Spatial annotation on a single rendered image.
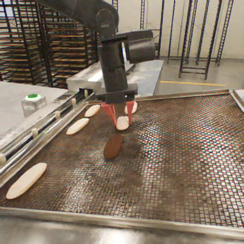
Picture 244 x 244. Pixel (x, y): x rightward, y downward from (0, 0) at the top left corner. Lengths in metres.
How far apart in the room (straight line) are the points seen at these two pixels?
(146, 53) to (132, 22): 7.09
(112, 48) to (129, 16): 7.12
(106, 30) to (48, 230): 0.37
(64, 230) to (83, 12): 0.39
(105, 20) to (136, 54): 0.10
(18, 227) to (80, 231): 0.10
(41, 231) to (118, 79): 0.33
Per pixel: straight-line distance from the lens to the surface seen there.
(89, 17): 0.46
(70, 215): 0.32
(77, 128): 0.57
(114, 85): 0.48
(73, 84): 1.03
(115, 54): 0.47
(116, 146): 0.43
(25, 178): 0.43
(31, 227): 0.35
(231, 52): 7.69
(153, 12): 7.47
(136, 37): 0.48
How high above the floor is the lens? 1.17
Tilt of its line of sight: 28 degrees down
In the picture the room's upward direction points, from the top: straight up
